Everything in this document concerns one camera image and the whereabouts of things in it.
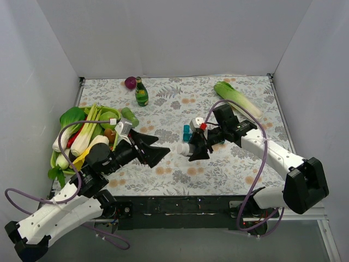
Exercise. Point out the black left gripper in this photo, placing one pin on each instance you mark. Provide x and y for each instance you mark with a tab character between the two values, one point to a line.
138	150

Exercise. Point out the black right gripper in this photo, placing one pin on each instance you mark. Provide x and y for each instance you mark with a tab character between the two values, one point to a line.
205	141

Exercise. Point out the teal weekly pill organizer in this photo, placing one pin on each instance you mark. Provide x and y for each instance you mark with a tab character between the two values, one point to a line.
186	133

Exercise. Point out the white pill bottle blue label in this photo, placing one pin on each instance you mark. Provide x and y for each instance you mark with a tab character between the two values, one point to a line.
185	149

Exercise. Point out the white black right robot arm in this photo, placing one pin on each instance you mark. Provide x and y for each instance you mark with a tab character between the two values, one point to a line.
305	181

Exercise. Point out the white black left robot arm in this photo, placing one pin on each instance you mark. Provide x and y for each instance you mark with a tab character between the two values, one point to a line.
81	199

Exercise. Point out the floral patterned table mat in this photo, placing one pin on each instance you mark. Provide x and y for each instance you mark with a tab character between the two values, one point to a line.
173	103

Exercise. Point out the green cylindrical bottle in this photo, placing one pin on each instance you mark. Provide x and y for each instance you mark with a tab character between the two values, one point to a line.
129	115

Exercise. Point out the brown mushroom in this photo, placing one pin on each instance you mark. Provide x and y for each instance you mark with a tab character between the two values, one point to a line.
110	134

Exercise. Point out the green glass bottle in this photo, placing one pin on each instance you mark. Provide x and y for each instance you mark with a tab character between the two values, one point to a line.
141	93

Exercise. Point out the round green cabbage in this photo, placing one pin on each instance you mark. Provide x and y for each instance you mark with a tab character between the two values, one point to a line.
106	116

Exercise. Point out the napa cabbage on table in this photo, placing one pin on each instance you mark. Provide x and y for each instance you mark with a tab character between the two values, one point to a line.
226	91

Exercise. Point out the celery stalk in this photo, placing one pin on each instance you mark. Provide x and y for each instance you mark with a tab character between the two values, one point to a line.
82	141

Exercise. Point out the purple onion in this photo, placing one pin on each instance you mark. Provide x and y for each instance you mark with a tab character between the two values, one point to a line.
130	83

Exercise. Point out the yellow white cabbage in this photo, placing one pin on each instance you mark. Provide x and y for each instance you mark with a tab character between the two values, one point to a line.
79	161

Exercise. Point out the red chili pepper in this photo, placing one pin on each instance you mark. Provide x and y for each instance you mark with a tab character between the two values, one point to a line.
75	130

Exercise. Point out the small bok choy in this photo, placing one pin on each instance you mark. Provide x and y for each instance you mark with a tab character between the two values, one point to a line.
62	162

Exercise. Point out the green plastic tray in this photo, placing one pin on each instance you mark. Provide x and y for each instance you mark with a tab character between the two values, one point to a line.
71	117

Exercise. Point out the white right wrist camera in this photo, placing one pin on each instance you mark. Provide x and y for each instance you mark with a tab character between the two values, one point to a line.
198	124

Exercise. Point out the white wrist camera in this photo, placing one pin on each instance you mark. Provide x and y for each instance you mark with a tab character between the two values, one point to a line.
123	128
198	124

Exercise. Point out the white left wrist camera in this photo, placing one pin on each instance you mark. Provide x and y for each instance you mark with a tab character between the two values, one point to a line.
123	128

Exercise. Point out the black table front rail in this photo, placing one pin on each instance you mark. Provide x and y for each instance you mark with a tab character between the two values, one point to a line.
177	212

